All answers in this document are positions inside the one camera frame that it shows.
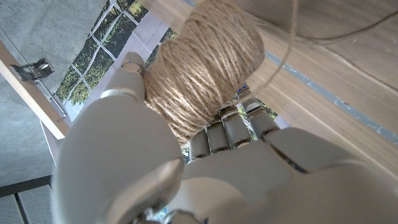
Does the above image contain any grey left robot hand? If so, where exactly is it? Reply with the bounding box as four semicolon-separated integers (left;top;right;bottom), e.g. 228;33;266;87
51;51;398;224

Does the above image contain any jute twine spool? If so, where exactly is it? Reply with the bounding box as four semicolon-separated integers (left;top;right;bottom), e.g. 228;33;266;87
143;0;266;147

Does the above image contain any jute thread strand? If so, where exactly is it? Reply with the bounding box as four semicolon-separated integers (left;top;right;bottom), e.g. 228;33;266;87
248;0;398;94

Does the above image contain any printed forest window backdrop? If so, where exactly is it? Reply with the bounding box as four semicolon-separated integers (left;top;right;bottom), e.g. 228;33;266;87
54;0;280;162

